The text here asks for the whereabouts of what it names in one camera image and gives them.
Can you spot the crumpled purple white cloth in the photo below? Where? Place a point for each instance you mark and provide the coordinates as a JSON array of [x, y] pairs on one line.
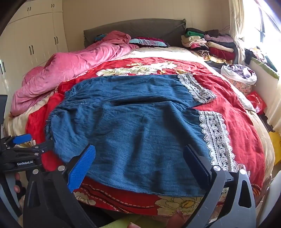
[[239, 72]]

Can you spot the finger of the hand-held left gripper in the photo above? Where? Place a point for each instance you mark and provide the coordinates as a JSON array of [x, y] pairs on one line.
[[41, 148], [22, 139]]

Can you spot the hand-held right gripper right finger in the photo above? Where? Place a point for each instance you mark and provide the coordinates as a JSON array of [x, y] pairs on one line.
[[196, 165]]

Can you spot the cream wardrobe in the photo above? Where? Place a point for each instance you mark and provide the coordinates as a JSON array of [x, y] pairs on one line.
[[33, 32]]

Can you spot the bed with cream sheet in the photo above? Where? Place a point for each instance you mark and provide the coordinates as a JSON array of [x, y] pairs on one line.
[[260, 126]]

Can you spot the pile of folded clothes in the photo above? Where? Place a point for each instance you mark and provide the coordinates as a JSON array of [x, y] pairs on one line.
[[210, 43]]

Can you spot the blue denim pants lace trim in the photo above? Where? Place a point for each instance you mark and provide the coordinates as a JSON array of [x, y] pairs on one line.
[[131, 122]]

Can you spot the cream curtain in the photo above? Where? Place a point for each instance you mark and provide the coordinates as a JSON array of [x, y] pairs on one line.
[[236, 22]]

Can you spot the floral storage box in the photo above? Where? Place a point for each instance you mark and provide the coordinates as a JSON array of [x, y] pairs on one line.
[[240, 86]]

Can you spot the person's yellow-green clothing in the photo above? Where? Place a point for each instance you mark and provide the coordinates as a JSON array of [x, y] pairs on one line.
[[118, 222]]

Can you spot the clothes heap on windowsill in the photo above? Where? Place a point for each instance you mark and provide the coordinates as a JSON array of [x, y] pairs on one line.
[[259, 53]]

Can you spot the red shopping bag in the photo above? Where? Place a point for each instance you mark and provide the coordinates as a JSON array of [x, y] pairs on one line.
[[256, 102]]

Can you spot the yellow container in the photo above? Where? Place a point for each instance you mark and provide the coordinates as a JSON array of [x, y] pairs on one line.
[[275, 146]]

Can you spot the green trimmed windowsill cloth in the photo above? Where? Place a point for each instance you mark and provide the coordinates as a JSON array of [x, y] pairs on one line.
[[266, 70]]

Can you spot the red floral blanket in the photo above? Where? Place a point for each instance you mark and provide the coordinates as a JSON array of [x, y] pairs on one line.
[[230, 103]]

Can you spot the grey padded headboard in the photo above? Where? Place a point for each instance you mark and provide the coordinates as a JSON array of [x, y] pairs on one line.
[[142, 28]]

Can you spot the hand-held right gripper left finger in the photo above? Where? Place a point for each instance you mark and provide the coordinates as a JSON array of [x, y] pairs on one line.
[[81, 165]]

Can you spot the pink quilt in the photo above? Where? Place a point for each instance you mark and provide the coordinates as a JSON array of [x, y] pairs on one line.
[[65, 63]]

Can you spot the person's left hand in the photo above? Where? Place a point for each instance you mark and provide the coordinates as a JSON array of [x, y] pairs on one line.
[[16, 176]]

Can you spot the maroon patterned pillow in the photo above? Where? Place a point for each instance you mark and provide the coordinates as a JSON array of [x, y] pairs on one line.
[[149, 41]]

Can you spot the teal patterned pillow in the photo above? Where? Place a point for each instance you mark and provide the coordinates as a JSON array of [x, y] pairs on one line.
[[100, 38]]

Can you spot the window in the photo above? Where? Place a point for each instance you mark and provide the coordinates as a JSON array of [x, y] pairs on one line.
[[270, 22]]

